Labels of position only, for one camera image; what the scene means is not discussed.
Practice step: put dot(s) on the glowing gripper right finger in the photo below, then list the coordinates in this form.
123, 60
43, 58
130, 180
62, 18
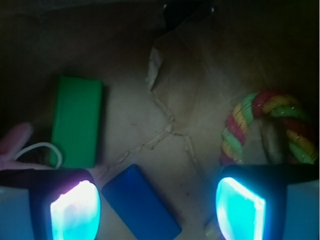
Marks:
269, 202

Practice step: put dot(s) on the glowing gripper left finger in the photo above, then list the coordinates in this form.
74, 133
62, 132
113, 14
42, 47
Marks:
62, 204

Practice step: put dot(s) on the pink plush bunny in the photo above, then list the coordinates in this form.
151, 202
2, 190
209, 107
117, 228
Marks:
12, 147

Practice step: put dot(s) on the green rectangular block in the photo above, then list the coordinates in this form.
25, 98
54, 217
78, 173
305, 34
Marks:
76, 121

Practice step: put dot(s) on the blue rectangular block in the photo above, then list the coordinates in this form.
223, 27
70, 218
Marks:
139, 206

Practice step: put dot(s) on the brown paper bag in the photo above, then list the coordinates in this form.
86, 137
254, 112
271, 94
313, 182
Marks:
167, 91

